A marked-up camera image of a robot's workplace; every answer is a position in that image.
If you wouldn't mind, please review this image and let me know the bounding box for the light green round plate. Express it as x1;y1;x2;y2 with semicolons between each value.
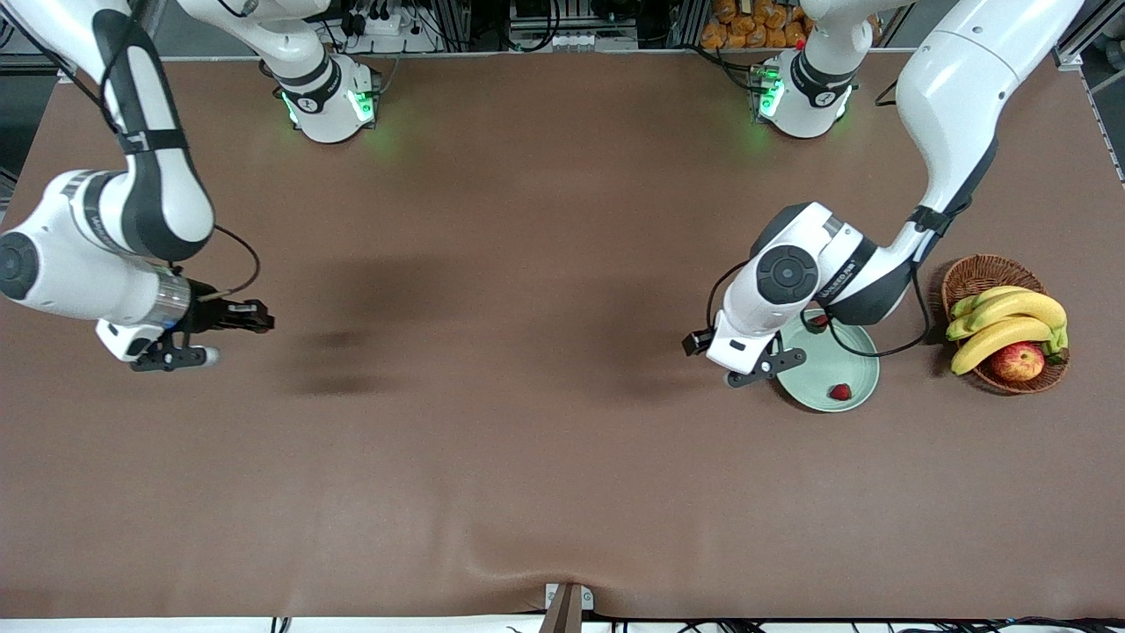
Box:
777;309;881;413

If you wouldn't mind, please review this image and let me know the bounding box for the white power strip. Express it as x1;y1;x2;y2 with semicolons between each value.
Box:
338;0;423;38

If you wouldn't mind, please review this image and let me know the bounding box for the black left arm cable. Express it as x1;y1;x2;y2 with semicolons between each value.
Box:
706;79;933;358

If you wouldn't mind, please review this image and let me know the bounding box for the bag of orange buns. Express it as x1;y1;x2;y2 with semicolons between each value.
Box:
700;0;814;49

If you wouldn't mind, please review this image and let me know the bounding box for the brown table mat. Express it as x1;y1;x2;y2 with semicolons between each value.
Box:
0;51;1125;621

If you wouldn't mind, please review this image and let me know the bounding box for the brown wicker basket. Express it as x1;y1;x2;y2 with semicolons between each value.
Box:
940;254;1071;396

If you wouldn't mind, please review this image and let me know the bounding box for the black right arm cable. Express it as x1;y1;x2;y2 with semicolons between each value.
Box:
53;0;262;302

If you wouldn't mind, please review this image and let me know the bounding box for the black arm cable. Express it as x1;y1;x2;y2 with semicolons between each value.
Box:
53;0;262;302
706;79;933;358

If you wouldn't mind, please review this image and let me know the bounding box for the red yellow apple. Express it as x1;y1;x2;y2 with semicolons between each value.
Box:
991;342;1047;383

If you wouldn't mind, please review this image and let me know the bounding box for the white connector block row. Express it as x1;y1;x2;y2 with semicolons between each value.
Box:
510;31;638;52

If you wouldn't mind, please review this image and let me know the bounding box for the metal table edge clamp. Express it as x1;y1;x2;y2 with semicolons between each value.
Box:
545;583;594;633

